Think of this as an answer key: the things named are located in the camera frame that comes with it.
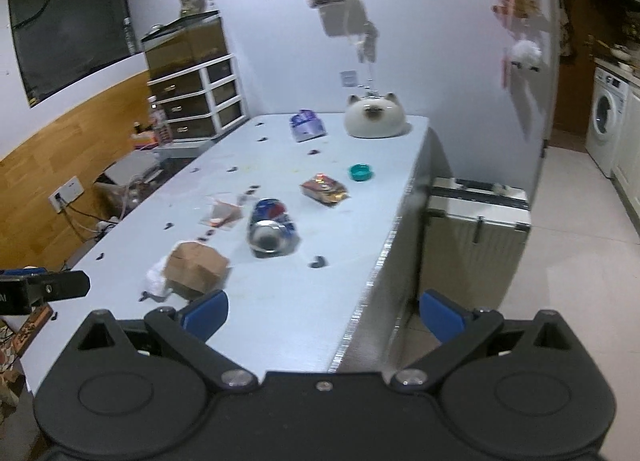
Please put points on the hanging white ribbon ornament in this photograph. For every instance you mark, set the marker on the hanging white ribbon ornament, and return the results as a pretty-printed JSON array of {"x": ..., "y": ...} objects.
[{"x": 367, "y": 36}]

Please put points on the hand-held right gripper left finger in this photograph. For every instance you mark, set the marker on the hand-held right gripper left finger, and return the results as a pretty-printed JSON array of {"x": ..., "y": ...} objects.
[{"x": 207, "y": 313}]

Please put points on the white kitchen base cabinets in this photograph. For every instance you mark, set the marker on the white kitchen base cabinets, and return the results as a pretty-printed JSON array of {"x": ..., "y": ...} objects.
[{"x": 630, "y": 156}]

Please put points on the white plush toy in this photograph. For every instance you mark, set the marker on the white plush toy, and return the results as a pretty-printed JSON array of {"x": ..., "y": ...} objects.
[{"x": 526, "y": 53}]

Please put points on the crushed blue drink can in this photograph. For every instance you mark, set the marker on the crushed blue drink can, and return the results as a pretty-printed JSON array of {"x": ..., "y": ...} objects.
[{"x": 272, "y": 228}]

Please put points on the dark wall screen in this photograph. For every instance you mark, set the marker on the dark wall screen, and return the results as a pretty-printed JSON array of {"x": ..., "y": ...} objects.
[{"x": 70, "y": 26}]

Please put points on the small orange box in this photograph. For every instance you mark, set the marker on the small orange box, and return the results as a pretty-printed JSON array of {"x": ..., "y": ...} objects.
[{"x": 142, "y": 137}]

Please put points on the metal wok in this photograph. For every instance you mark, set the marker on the metal wok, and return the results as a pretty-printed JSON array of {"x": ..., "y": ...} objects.
[{"x": 620, "y": 51}]

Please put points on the dark hanging tote bag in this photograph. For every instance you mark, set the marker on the dark hanging tote bag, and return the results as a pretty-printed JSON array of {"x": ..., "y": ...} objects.
[{"x": 566, "y": 26}]

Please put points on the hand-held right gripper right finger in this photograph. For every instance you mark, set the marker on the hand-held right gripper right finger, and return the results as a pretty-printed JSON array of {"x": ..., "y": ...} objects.
[{"x": 440, "y": 313}]

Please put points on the crumpled white tissue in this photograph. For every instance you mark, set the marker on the crumpled white tissue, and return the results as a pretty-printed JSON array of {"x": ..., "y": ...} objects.
[{"x": 156, "y": 278}]

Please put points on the white drawer cabinet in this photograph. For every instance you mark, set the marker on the white drawer cabinet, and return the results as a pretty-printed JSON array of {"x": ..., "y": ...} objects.
[{"x": 200, "y": 101}]

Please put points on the scattered black heart stickers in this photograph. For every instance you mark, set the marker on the scattered black heart stickers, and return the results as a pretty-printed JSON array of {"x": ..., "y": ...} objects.
[{"x": 316, "y": 261}]

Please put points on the brown cardboard box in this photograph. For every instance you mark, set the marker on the brown cardboard box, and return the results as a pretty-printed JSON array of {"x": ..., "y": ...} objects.
[{"x": 197, "y": 268}]

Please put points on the wooden wall hook shelf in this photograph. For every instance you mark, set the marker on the wooden wall hook shelf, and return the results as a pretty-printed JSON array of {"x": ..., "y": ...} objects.
[{"x": 517, "y": 3}]

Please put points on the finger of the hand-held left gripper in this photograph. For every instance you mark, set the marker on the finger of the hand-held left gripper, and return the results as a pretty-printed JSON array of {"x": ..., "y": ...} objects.
[
  {"x": 22, "y": 271},
  {"x": 62, "y": 285}
]

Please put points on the clear plastic wrapper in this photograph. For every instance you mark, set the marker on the clear plastic wrapper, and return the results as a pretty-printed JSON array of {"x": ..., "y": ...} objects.
[{"x": 222, "y": 213}]

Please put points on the white power outlet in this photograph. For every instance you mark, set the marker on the white power outlet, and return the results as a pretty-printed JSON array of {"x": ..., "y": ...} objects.
[{"x": 66, "y": 193}]

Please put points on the teal bottle cap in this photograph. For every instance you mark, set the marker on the teal bottle cap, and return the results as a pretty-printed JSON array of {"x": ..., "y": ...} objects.
[{"x": 361, "y": 172}]

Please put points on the pink hanging tag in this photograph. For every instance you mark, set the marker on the pink hanging tag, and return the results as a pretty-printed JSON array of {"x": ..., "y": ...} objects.
[{"x": 505, "y": 73}]

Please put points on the brown wooden door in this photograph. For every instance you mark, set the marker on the brown wooden door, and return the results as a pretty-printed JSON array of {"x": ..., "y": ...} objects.
[{"x": 572, "y": 91}]

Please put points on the grey flat box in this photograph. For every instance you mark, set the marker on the grey flat box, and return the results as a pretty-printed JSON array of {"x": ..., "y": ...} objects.
[{"x": 127, "y": 171}]

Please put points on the red label water bottle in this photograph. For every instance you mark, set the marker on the red label water bottle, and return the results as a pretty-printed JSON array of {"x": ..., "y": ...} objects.
[{"x": 160, "y": 123}]

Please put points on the red cigarette pack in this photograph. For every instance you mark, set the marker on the red cigarette pack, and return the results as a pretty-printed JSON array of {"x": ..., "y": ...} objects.
[{"x": 324, "y": 189}]

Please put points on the white hard-shell suitcase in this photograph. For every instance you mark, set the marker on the white hard-shell suitcase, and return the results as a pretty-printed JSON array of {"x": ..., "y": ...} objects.
[{"x": 470, "y": 251}]

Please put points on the white washing machine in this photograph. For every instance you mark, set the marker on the white washing machine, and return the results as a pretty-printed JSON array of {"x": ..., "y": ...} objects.
[{"x": 606, "y": 116}]

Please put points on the white cat-shaped ornament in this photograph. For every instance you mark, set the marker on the white cat-shaped ornament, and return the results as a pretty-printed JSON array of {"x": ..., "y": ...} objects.
[{"x": 372, "y": 118}]

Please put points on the glass fish tank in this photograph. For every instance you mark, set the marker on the glass fish tank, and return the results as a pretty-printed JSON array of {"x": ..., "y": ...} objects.
[{"x": 185, "y": 46}]

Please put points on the purple tissue pack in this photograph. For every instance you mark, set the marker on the purple tissue pack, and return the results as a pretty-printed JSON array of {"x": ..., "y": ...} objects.
[{"x": 307, "y": 127}]

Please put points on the white wall socket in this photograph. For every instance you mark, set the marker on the white wall socket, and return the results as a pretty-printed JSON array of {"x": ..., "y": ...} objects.
[{"x": 348, "y": 78}]

